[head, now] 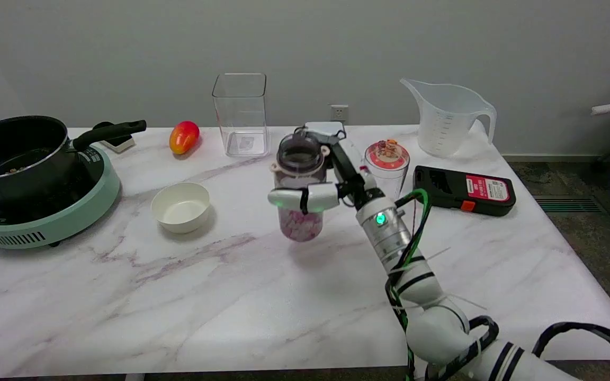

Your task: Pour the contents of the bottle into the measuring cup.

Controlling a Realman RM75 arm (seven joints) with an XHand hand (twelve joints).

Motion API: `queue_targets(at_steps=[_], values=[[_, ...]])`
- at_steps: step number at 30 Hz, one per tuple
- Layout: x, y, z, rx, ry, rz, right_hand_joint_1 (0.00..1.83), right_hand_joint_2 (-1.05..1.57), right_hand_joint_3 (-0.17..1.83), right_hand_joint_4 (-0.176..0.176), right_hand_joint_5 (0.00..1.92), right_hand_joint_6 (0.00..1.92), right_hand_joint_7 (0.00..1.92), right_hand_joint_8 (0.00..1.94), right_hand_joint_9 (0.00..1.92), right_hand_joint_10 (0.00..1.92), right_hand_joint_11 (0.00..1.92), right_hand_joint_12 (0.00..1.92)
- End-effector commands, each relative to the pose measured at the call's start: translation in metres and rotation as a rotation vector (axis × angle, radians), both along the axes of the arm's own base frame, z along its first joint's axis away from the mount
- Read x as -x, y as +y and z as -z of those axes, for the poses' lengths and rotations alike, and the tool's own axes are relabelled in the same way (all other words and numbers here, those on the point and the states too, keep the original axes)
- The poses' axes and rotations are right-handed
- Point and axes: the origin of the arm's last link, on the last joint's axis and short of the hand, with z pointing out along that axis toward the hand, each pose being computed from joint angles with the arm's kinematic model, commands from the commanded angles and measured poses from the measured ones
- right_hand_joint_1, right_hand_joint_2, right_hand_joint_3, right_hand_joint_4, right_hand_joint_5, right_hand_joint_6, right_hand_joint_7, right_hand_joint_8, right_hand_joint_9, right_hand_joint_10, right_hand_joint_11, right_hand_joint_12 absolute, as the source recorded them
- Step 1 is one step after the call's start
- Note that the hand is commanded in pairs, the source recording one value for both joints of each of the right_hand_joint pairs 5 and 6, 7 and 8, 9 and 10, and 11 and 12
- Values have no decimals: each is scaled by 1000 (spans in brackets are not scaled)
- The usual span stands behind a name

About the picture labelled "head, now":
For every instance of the clear square plastic container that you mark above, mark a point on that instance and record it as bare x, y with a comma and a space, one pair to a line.
240, 121

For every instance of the white bowl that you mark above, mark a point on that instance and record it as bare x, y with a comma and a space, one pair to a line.
180, 209

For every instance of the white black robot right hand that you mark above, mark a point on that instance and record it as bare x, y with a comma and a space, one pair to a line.
355, 185

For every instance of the black device with red label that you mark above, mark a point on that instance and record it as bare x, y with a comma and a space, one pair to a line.
442, 188

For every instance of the floor vent grille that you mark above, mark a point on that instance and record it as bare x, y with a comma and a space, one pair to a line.
570, 204

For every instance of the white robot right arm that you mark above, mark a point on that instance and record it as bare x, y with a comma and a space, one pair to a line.
432, 317

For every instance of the clear jar with dark rim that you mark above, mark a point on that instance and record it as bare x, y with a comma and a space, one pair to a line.
301, 164

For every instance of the grey white square lid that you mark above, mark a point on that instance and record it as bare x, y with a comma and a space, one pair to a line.
326, 127

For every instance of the mint green induction cooker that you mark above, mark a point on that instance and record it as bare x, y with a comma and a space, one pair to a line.
66, 217

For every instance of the red yellow mango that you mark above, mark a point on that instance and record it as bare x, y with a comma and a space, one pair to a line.
183, 137

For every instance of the white wall socket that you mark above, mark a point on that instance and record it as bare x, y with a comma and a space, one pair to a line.
339, 112

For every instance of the large clear measuring jug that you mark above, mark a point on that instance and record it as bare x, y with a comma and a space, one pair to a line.
445, 121

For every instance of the clear cup with red funnel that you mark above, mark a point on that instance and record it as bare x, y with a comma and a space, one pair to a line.
389, 169

